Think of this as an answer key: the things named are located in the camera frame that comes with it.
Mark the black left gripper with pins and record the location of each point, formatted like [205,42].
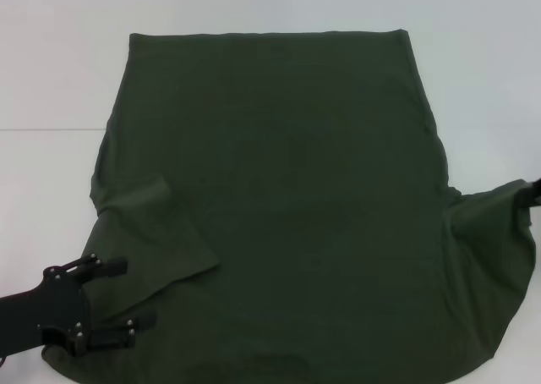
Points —
[59,312]

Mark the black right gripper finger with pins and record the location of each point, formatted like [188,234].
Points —
[530,199]
[537,183]

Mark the dark green t-shirt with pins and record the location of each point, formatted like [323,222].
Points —
[274,168]

